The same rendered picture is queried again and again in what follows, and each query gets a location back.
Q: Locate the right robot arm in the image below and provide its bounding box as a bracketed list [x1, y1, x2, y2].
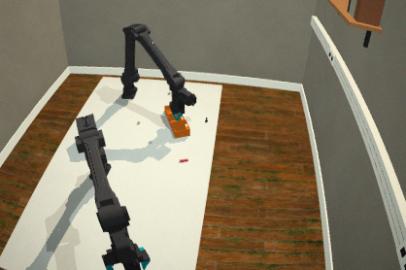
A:
[75, 114, 141, 270]

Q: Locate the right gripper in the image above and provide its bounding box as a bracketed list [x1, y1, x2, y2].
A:
[102, 243, 151, 270]

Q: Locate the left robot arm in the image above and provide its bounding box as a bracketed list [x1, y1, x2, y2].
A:
[120, 23, 196, 110]

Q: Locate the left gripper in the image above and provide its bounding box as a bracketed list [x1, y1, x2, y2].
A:
[169, 100, 185, 121]

